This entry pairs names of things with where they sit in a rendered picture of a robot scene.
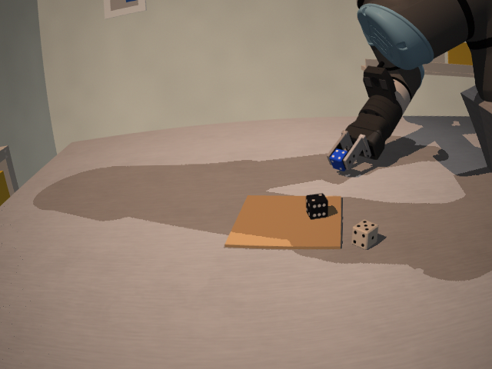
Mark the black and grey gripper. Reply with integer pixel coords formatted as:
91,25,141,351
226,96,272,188
327,61,411,170

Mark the blue die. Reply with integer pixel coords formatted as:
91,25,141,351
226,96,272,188
330,148,347,171

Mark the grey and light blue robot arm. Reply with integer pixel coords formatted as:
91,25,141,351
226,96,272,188
357,0,492,102

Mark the orange flat mat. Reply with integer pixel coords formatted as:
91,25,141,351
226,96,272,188
224,195,341,249

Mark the white die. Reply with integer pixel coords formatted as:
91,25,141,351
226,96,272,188
351,220,378,250

